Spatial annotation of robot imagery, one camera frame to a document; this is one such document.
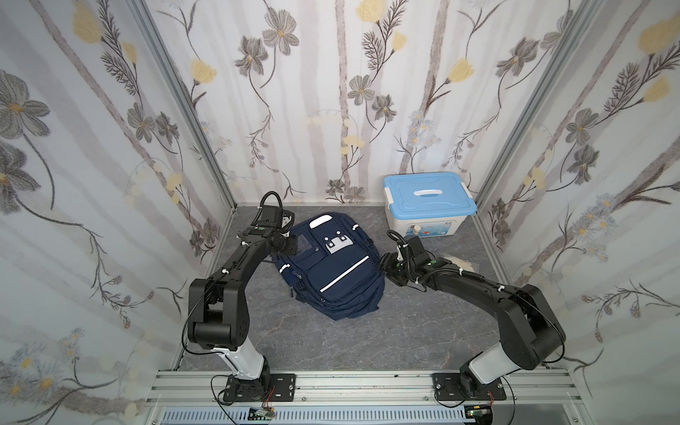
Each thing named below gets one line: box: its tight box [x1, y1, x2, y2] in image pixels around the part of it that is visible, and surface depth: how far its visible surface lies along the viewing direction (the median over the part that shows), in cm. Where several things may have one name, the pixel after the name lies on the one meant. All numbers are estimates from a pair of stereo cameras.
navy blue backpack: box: [271, 212, 386, 320], surface depth 97 cm
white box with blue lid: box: [383, 171, 478, 239], surface depth 103 cm
